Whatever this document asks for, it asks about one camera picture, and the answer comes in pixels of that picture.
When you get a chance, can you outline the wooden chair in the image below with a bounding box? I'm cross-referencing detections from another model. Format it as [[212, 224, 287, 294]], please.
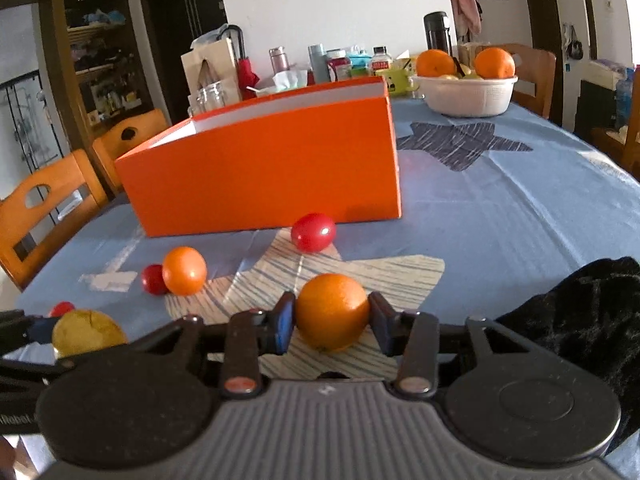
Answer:
[[475, 43, 557, 120], [0, 149, 108, 291], [92, 108, 171, 198], [591, 65, 640, 181]]

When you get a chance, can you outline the large red tomato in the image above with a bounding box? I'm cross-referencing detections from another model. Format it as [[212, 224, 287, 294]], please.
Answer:
[[291, 213, 337, 254]]

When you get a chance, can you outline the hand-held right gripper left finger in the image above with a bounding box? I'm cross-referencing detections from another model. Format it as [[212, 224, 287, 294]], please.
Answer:
[[127, 291, 297, 401]]

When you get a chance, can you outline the black hanging bag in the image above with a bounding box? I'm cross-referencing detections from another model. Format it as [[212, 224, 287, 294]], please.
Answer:
[[565, 25, 586, 61]]

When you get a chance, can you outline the black fuzzy cloth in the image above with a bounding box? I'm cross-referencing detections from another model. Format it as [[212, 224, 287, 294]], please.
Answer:
[[492, 256, 640, 456]]

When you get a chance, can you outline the red jar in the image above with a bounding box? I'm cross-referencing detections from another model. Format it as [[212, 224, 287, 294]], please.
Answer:
[[326, 49, 352, 81]]

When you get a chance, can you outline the large orange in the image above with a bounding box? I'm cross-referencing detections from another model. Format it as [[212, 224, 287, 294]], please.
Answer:
[[296, 273, 371, 352], [416, 49, 458, 79], [474, 47, 516, 80]]

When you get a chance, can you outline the wooden cabinet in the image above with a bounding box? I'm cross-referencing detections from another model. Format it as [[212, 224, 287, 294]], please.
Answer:
[[50, 0, 157, 128]]

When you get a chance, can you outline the small mandarin orange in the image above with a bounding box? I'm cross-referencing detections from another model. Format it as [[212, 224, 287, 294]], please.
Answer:
[[162, 246, 208, 296]]

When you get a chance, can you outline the black thermos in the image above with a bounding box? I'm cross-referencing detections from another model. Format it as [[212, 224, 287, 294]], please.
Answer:
[[424, 11, 452, 58]]

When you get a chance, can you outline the cream tote bag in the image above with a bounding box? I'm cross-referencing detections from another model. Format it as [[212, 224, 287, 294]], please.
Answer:
[[180, 37, 243, 106]]

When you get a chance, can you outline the grey bottle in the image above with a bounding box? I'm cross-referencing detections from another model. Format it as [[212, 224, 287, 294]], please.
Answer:
[[308, 44, 331, 84]]

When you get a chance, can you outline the orange cardboard box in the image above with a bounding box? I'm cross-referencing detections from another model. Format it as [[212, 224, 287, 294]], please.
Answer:
[[114, 76, 403, 238]]

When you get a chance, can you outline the red umbrella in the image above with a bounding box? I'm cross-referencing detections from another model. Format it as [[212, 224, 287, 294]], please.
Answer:
[[216, 24, 261, 102]]

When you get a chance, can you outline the dark wooden door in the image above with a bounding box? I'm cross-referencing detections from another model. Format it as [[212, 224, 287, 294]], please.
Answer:
[[139, 0, 229, 123]]

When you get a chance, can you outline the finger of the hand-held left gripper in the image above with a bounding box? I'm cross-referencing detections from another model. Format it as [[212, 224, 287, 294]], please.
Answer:
[[0, 310, 58, 356], [0, 358, 76, 391]]

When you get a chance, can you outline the tissue pack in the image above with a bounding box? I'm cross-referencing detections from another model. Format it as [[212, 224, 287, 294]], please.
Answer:
[[272, 70, 308, 92]]

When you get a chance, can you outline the green mug with face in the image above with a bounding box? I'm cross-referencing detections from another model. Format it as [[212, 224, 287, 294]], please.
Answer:
[[384, 67, 420, 98]]

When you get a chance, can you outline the white plastic basket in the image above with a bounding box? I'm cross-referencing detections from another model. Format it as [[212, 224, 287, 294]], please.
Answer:
[[411, 74, 519, 118]]

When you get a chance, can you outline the blue star print tablecloth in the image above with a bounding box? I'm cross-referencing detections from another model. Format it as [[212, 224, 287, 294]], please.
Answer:
[[10, 92, 640, 461]]

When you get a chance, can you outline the white box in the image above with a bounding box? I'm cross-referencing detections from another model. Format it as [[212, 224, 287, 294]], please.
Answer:
[[587, 57, 631, 93]]

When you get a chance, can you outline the clear glass mug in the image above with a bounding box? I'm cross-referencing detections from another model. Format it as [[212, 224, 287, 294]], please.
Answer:
[[187, 81, 227, 117]]

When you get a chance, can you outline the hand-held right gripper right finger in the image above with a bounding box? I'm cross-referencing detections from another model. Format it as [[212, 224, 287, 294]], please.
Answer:
[[369, 292, 546, 400]]

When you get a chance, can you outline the teal lid plastic jar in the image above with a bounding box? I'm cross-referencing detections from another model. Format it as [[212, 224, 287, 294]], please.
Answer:
[[348, 50, 373, 77]]

